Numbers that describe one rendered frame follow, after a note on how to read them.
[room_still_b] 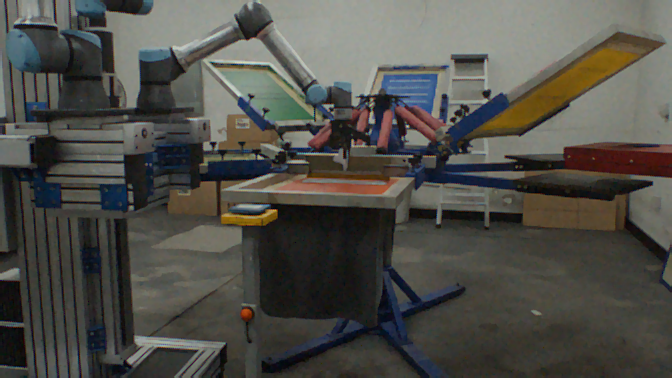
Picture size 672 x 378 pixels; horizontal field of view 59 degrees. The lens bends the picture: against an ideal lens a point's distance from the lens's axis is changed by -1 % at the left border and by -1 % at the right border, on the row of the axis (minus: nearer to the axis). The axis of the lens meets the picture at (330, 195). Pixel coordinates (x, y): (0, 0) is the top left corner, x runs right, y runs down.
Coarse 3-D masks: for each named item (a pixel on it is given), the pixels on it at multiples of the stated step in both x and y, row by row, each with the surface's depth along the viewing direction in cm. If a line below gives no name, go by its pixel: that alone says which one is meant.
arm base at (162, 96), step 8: (144, 88) 225; (152, 88) 224; (160, 88) 226; (168, 88) 228; (144, 96) 224; (152, 96) 224; (160, 96) 226; (168, 96) 227; (144, 104) 224; (152, 104) 224; (160, 104) 225; (168, 104) 227
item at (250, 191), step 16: (272, 176) 234; (288, 176) 253; (224, 192) 197; (240, 192) 195; (256, 192) 194; (272, 192) 193; (288, 192) 191; (304, 192) 191; (320, 192) 191; (400, 192) 192; (384, 208) 184
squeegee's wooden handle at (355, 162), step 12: (312, 156) 249; (324, 156) 247; (348, 156) 245; (360, 156) 244; (372, 156) 242; (384, 156) 241; (312, 168) 249; (324, 168) 248; (336, 168) 247; (348, 168) 245; (360, 168) 244; (372, 168) 243
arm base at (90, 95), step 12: (72, 84) 176; (84, 84) 177; (96, 84) 179; (60, 96) 180; (72, 96) 176; (84, 96) 177; (96, 96) 179; (60, 108) 178; (72, 108) 176; (84, 108) 176; (96, 108) 178; (108, 108) 183
